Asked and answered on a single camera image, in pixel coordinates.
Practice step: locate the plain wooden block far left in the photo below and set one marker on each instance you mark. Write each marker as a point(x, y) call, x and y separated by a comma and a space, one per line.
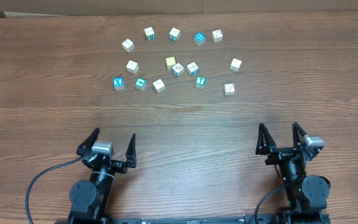
point(128, 45)

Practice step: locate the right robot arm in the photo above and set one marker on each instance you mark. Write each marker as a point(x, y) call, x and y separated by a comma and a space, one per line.
point(306, 194)

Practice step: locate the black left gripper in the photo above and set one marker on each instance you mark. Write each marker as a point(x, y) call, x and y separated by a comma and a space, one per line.
point(121, 165)

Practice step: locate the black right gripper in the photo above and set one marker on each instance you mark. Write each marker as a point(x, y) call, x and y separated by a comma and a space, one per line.
point(279, 154)

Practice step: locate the wooden block lower right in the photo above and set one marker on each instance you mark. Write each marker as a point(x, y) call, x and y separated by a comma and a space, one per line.
point(229, 89)

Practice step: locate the leaf drawing wooden block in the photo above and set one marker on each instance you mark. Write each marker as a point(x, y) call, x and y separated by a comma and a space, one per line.
point(178, 69)

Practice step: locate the wooden block far right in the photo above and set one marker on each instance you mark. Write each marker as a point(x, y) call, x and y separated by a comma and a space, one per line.
point(235, 65)

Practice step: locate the blue X wooden block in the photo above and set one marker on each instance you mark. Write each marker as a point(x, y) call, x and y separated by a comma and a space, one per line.
point(118, 83)

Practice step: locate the blue top wooden block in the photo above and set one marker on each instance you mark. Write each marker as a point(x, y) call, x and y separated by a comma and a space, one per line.
point(199, 39)

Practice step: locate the wooden block left middle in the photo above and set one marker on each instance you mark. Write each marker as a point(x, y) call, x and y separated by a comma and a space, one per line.
point(132, 66)

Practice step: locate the wooden block blue side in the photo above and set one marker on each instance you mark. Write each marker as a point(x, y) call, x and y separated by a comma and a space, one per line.
point(192, 69)

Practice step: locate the yellow top wooden block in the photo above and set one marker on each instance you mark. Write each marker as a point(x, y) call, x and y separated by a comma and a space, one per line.
point(170, 61)

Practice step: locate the wooden block red drawing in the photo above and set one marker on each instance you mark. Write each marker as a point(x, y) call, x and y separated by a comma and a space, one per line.
point(159, 85)

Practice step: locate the wooden block drawing top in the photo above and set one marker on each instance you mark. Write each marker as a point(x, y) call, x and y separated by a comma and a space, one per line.
point(217, 36)

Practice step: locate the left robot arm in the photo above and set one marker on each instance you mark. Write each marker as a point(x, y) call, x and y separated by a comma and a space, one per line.
point(89, 198)

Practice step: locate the green 4 wooden block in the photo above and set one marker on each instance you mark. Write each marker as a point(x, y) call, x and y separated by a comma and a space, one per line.
point(141, 84)

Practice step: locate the green 7 wooden block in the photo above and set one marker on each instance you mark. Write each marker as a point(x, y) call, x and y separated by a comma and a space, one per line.
point(200, 82)

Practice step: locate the wooden block teal letter side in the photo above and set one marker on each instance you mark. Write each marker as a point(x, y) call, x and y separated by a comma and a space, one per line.
point(174, 34)

